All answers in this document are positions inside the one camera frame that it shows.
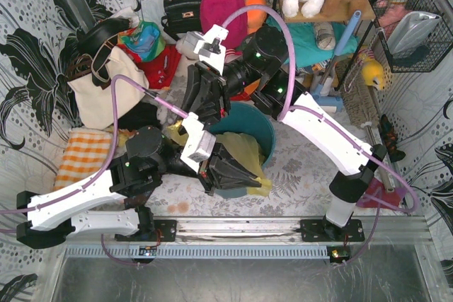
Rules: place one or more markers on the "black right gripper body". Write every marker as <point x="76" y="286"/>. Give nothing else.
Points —
<point x="219" y="87"/>

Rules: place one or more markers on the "magenta felt bag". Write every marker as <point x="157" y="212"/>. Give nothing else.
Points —
<point x="216" y="12"/>

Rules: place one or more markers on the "red cloth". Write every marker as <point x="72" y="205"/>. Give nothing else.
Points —
<point x="161" y="70"/>

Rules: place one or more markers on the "black leather handbag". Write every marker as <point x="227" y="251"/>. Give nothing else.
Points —
<point x="181" y="16"/>

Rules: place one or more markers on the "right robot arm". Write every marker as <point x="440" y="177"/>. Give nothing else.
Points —
<point x="281" y="97"/>

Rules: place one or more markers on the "yellow plush duck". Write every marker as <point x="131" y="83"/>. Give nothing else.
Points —
<point x="372" y="71"/>

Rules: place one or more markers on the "cream plush sheep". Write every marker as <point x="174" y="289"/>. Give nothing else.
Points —
<point x="186" y="49"/>

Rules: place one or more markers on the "aluminium rail base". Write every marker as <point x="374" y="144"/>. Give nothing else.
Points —
<point x="283" y="238"/>

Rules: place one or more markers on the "black hat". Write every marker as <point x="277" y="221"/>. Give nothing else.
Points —
<point x="90" y="42"/>

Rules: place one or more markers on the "teal trash bin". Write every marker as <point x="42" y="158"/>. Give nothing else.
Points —
<point x="255" y="128"/>

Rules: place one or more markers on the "orange checkered towel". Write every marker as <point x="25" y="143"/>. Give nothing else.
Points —
<point x="86" y="151"/>

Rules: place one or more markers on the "purple orange sock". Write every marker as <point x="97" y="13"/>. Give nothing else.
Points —
<point x="376" y="190"/>

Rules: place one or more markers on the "silver foil pouch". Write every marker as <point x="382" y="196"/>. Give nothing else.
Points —
<point x="412" y="30"/>

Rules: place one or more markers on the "colorful printed scarf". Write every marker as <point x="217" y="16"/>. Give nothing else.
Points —
<point x="143" y="43"/>

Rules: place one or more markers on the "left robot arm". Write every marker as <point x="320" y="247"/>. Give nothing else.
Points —
<point x="114" y="201"/>

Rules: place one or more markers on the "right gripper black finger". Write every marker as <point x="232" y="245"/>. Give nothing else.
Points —
<point x="192" y="88"/>
<point x="209" y="101"/>

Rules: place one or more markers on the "beige chenille duster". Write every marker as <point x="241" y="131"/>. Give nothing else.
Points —
<point x="357" y="99"/>

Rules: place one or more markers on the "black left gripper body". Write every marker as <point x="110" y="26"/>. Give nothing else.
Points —
<point x="206" y="177"/>

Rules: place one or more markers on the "blue lint roller mop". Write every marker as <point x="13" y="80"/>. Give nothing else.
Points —
<point x="321" y="92"/>

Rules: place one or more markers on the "black wire basket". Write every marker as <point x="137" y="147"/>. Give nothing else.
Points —
<point x="428" y="55"/>

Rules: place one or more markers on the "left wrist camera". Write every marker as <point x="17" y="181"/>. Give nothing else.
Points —
<point x="200" y="142"/>

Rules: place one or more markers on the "yellow trash bag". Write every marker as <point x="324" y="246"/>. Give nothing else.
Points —
<point x="244" y="157"/>

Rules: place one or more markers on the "teal folded cloth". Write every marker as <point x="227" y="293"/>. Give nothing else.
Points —
<point x="305" y="47"/>

